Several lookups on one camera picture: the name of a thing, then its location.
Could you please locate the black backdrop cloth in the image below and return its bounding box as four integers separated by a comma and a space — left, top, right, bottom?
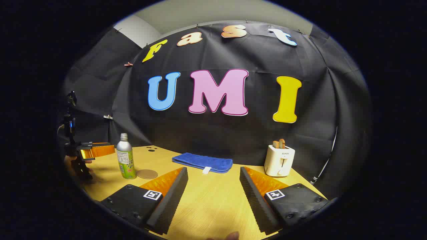
62, 22, 373, 200

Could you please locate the round brown coaster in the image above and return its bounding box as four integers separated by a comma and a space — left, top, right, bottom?
136, 169, 158, 180

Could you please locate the silver green water bottle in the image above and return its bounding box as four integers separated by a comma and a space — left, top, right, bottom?
116, 133, 137, 180

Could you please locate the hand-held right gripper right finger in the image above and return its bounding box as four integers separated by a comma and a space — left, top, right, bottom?
240, 167, 329, 234

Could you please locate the white toaster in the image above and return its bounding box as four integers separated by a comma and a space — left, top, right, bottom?
264, 144, 296, 177

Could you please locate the folded blue towel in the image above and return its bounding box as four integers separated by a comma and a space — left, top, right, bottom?
172, 153, 234, 174

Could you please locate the white cable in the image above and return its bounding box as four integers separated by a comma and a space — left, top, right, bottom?
310, 127, 338, 184

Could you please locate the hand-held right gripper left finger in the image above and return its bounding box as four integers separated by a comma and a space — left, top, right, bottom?
100, 167, 189, 235

